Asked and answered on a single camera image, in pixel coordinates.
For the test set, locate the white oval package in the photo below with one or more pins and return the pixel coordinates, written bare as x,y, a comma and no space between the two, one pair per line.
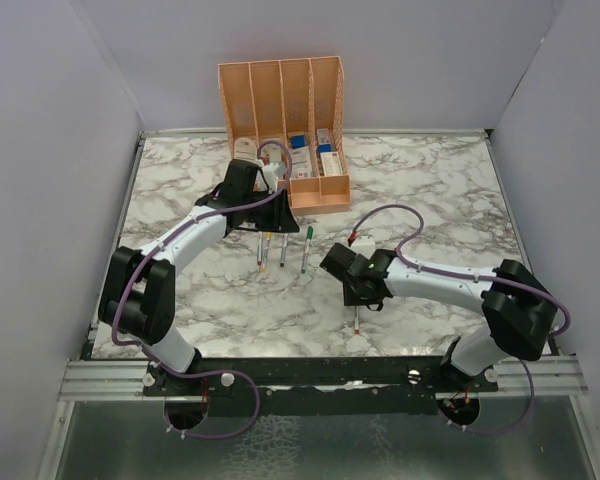
245,148

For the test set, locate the red pen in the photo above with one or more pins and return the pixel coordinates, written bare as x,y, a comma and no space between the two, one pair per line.
356,320

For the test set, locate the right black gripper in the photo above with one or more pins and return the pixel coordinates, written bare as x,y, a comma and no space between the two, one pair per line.
352,298

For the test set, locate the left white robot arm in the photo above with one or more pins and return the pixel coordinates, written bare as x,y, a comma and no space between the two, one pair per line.
138,298

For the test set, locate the orange desk organizer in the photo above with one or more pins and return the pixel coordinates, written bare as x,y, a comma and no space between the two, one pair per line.
298,102

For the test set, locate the white blue box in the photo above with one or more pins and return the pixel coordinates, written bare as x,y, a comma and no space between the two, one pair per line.
300,157

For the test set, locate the green pen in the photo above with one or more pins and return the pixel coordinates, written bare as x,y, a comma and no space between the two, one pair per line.
305,256

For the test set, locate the purple pen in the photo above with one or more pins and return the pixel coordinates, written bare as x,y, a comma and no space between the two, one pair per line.
259,251

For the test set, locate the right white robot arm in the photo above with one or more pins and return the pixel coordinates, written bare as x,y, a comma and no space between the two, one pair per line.
519,312

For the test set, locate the yellow pen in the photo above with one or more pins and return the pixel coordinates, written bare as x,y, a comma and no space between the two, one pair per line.
264,248

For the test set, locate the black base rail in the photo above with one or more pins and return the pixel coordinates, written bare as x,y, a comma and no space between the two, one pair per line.
238,387

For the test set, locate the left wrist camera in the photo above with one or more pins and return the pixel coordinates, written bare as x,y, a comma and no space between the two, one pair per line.
274,173

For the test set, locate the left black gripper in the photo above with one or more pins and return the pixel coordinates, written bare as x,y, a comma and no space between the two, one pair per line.
283,217

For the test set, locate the white red box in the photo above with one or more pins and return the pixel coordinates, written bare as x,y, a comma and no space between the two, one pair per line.
328,154

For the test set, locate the blue pen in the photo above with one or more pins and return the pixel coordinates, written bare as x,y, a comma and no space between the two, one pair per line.
284,247

